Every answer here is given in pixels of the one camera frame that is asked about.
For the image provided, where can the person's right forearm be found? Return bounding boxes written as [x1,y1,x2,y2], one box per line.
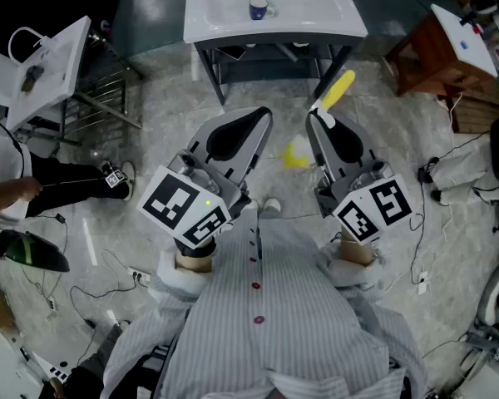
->
[336,229,378,265]

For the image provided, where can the metal barred sink stand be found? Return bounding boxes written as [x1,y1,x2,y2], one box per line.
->
[22,62,145,147]

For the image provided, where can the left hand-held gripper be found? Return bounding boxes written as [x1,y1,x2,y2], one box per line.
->
[136,107,274,249]

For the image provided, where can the white curved faucet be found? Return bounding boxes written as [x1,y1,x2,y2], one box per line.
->
[7,26,51,64]

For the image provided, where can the brown and grey scrubber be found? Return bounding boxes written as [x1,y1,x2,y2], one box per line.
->
[21,64,46,93]

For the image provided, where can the person's striped shirt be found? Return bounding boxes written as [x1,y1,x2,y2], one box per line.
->
[99,205,430,399]

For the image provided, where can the white plastic sheet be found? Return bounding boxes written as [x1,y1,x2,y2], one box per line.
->
[430,155,499,207]

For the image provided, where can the dark metal sink stand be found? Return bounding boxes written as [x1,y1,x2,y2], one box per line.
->
[193,42,354,106]

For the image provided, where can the white power strip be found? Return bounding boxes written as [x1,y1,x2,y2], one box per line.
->
[126,266,151,285]

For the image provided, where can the white mug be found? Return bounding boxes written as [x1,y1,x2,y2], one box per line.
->
[249,0,278,21]

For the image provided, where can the black cabinet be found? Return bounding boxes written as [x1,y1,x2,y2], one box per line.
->
[0,0,121,62]

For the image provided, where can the person's left forearm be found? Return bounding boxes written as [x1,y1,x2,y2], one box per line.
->
[174,239,215,273]

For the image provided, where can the white sink with white faucet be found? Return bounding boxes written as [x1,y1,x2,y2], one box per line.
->
[0,14,92,133]

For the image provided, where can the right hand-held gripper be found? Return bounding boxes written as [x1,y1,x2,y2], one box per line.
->
[305,111,413,247]

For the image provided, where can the white sink with blue sticker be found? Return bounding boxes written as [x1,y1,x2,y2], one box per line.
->
[430,2,499,78]

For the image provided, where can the white sink basin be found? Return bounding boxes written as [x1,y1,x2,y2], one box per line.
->
[183,0,369,44]

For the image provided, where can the white board with black marks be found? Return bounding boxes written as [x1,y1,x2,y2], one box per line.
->
[31,349,72,386]

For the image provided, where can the brown wooden cabinet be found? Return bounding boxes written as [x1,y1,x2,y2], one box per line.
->
[384,12,499,135]

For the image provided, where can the yellow brush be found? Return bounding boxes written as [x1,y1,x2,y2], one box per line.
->
[276,69,357,170]

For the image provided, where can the black device with green stripe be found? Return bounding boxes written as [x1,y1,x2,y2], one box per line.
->
[0,229,71,273]

